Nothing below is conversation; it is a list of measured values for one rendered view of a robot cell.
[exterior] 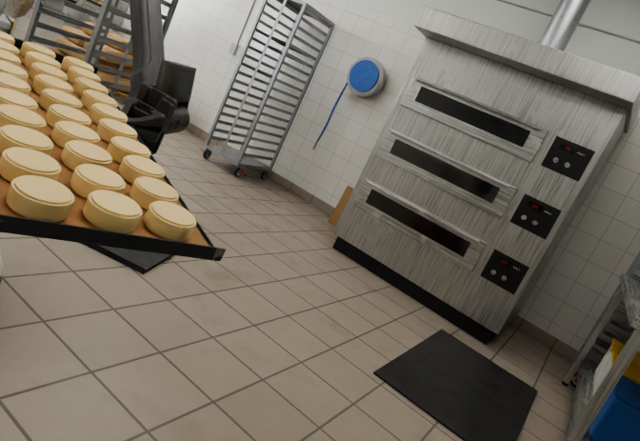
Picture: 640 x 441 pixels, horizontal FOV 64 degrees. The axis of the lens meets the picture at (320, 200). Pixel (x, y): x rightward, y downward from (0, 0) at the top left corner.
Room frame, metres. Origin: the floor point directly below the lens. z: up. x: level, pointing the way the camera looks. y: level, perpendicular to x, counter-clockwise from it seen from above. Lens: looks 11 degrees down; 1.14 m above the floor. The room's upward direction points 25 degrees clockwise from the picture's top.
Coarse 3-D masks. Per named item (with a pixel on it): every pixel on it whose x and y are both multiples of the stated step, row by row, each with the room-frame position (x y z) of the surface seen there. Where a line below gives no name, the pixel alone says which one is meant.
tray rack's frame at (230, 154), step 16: (288, 0) 5.49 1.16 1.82; (256, 16) 5.27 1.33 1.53; (320, 16) 5.35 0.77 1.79; (272, 32) 5.17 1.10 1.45; (288, 48) 5.08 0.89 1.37; (272, 80) 5.07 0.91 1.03; (224, 96) 5.27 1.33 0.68; (208, 144) 5.27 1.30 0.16; (240, 160) 5.08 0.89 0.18; (256, 160) 5.67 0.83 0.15
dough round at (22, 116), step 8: (8, 104) 0.55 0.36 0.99; (0, 112) 0.52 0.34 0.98; (8, 112) 0.53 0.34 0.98; (16, 112) 0.54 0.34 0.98; (24, 112) 0.55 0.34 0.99; (32, 112) 0.56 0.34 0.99; (0, 120) 0.52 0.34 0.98; (8, 120) 0.52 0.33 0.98; (16, 120) 0.52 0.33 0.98; (24, 120) 0.53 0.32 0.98; (32, 120) 0.54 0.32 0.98; (40, 120) 0.55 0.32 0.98; (32, 128) 0.53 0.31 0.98; (40, 128) 0.54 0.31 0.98
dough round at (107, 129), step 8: (104, 120) 0.66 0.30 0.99; (112, 120) 0.68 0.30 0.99; (96, 128) 0.66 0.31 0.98; (104, 128) 0.64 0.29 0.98; (112, 128) 0.65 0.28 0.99; (120, 128) 0.66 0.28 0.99; (128, 128) 0.68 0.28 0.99; (104, 136) 0.64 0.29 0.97; (112, 136) 0.64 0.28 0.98; (128, 136) 0.65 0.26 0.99; (136, 136) 0.67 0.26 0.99
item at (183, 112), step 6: (180, 102) 0.95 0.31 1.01; (186, 102) 0.95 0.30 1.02; (180, 108) 0.92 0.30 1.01; (186, 108) 0.95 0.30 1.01; (180, 114) 0.91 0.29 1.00; (186, 114) 0.94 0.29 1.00; (180, 120) 0.91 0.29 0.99; (186, 120) 0.94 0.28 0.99; (180, 126) 0.92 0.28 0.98; (186, 126) 0.95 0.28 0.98
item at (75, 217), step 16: (32, 80) 0.73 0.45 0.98; (32, 96) 0.67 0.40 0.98; (80, 96) 0.77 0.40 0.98; (48, 128) 0.59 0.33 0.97; (112, 160) 0.60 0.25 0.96; (0, 176) 0.44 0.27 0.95; (64, 176) 0.50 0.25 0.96; (0, 192) 0.41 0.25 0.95; (128, 192) 0.54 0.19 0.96; (0, 208) 0.39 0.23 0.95; (80, 208) 0.46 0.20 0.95; (80, 224) 0.43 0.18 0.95; (144, 224) 0.49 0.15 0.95; (192, 240) 0.51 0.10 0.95
